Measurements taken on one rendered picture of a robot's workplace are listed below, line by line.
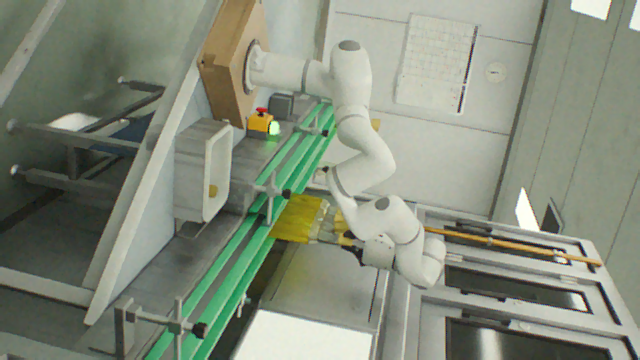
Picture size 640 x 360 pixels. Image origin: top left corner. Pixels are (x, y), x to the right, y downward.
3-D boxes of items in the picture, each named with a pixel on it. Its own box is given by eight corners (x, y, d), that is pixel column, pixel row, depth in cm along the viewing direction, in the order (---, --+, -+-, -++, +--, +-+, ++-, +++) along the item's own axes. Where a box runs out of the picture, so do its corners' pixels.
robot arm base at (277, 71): (239, 71, 145) (296, 81, 143) (251, 29, 149) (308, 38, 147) (249, 96, 160) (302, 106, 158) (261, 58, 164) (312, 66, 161)
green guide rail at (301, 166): (248, 212, 165) (274, 218, 164) (248, 209, 164) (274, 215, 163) (340, 88, 324) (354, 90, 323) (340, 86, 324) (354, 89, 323)
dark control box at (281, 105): (266, 115, 221) (287, 119, 220) (268, 96, 218) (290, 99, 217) (272, 110, 228) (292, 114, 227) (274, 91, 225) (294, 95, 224)
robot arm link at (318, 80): (300, 102, 154) (358, 113, 152) (302, 61, 145) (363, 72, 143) (309, 83, 161) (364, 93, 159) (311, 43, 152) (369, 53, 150)
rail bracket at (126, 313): (88, 355, 103) (199, 386, 100) (83, 281, 97) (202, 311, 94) (101, 340, 108) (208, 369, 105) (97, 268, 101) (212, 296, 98)
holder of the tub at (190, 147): (172, 235, 145) (200, 242, 144) (175, 135, 135) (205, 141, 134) (197, 209, 161) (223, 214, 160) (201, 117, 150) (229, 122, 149)
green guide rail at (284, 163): (250, 189, 162) (277, 195, 161) (250, 186, 161) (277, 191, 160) (342, 76, 321) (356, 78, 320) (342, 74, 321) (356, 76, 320)
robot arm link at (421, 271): (395, 212, 145) (426, 249, 159) (377, 256, 141) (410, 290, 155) (424, 216, 140) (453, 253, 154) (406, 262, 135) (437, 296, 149)
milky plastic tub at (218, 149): (173, 219, 143) (205, 226, 142) (176, 135, 134) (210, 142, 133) (199, 193, 159) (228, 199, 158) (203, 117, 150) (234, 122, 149)
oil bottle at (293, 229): (247, 232, 171) (316, 247, 168) (249, 216, 169) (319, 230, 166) (253, 224, 176) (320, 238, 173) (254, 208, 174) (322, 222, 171)
